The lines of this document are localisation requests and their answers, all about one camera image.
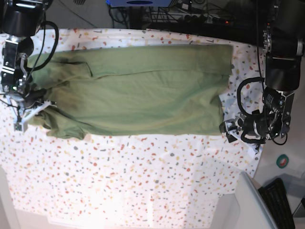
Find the green t-shirt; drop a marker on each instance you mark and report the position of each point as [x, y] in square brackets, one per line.
[168, 90]

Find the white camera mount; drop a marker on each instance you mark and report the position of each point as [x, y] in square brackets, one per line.
[21, 118]
[252, 150]

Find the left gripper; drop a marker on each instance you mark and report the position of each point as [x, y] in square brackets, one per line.
[249, 129]

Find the green tape roll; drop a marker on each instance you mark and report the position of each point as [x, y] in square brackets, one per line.
[282, 161]

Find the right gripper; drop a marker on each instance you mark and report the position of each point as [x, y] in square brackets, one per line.
[24, 102]

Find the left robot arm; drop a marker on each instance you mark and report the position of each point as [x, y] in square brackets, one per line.
[284, 47]

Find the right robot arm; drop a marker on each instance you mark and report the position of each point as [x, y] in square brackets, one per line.
[21, 20]

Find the black keyboard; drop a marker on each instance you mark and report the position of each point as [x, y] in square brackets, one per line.
[275, 198]

